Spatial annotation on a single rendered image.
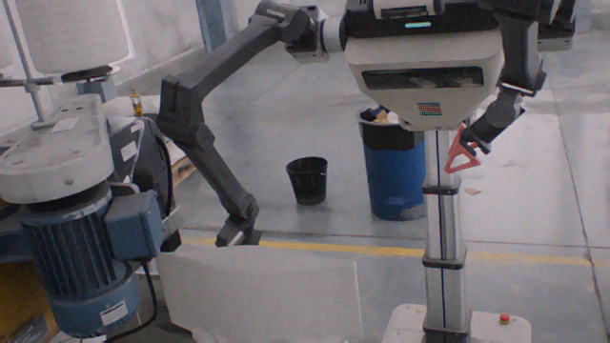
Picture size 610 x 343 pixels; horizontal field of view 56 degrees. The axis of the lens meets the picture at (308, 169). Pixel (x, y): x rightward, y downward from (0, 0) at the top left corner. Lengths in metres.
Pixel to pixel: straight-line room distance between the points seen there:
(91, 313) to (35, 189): 0.25
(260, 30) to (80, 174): 0.56
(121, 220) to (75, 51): 0.29
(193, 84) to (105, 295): 0.42
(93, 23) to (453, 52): 0.81
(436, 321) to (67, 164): 1.40
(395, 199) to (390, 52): 2.15
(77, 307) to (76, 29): 0.46
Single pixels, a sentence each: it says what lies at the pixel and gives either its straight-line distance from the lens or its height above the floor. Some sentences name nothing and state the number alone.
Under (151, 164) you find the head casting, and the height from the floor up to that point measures 1.22.
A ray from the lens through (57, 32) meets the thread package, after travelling 1.04.
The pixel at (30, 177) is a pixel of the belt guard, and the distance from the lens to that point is 0.96.
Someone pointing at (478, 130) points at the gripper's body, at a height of 1.27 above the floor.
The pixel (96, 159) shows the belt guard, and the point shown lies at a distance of 0.98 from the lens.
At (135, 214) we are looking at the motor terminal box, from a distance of 1.00.
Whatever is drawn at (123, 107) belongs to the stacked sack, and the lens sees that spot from 4.91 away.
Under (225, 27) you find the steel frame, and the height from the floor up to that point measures 0.51.
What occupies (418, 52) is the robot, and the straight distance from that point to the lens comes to 1.44.
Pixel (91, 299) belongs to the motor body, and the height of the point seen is 1.17.
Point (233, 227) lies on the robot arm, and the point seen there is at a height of 1.02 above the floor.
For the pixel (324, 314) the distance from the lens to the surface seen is 1.31.
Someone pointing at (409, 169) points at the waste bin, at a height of 0.35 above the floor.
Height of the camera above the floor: 1.69
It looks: 22 degrees down
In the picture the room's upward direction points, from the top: 8 degrees counter-clockwise
